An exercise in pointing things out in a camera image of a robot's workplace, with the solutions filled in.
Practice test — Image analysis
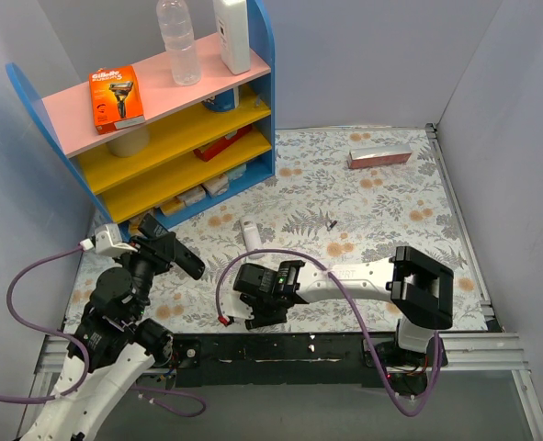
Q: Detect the black TV remote control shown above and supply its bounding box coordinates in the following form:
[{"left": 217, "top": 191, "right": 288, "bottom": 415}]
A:
[{"left": 134, "top": 214, "right": 205, "bottom": 280}]

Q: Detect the white remote control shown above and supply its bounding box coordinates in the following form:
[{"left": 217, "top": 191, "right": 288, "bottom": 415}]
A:
[{"left": 240, "top": 217, "right": 262, "bottom": 252}]

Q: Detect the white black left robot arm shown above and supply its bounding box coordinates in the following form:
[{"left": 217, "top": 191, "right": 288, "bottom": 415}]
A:
[{"left": 22, "top": 232, "right": 177, "bottom": 440}]

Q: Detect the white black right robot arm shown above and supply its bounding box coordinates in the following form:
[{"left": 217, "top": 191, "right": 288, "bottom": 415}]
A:
[{"left": 220, "top": 246, "right": 454, "bottom": 366}]

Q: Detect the yellow pack on shelf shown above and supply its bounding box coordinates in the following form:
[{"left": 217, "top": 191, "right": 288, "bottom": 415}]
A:
[{"left": 159, "top": 197, "right": 186, "bottom": 216}]

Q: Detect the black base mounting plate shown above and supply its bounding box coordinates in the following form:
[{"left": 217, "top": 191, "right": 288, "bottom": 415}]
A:
[{"left": 162, "top": 332, "right": 447, "bottom": 394}]

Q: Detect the white orange soap pack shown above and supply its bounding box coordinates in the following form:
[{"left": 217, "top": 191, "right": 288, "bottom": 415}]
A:
[{"left": 201, "top": 174, "right": 230, "bottom": 198}]

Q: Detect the beige cylindrical container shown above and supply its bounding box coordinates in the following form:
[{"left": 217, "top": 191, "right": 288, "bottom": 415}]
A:
[{"left": 106, "top": 125, "right": 151, "bottom": 158}]

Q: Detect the teal soap pack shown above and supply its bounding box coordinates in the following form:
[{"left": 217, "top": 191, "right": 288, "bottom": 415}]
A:
[{"left": 226, "top": 163, "right": 247, "bottom": 182}]

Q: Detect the red flat box on shelf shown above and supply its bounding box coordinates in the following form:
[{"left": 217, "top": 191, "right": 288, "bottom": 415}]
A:
[{"left": 193, "top": 125, "right": 253, "bottom": 162}]

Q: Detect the blue shelf unit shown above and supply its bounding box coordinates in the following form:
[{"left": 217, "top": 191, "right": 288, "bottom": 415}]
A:
[{"left": 6, "top": 1, "right": 276, "bottom": 232}]

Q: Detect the orange razor box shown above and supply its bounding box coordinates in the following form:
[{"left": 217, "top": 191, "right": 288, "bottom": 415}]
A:
[{"left": 88, "top": 65, "right": 145, "bottom": 135}]

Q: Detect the blue white cylindrical can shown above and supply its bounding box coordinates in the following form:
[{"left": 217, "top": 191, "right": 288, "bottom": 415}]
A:
[{"left": 202, "top": 87, "right": 240, "bottom": 113}]

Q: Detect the red silver long box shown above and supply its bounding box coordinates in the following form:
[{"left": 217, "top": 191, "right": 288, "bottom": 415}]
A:
[{"left": 347, "top": 144, "right": 413, "bottom": 169}]

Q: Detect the clear plastic water bottle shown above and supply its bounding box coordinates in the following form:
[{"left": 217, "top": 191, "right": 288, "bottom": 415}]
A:
[{"left": 156, "top": 0, "right": 201, "bottom": 86}]

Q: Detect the white plastic bottle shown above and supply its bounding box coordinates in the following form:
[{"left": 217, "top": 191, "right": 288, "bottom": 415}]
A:
[{"left": 213, "top": 0, "right": 251, "bottom": 75}]

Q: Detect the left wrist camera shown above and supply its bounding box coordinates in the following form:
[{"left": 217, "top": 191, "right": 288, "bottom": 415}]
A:
[{"left": 79, "top": 223, "right": 137, "bottom": 259}]

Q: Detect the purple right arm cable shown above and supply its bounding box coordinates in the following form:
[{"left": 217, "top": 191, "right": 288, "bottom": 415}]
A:
[{"left": 216, "top": 248, "right": 445, "bottom": 418}]

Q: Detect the aluminium table edge rail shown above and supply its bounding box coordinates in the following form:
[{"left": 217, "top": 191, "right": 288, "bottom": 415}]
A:
[{"left": 424, "top": 123, "right": 504, "bottom": 333}]

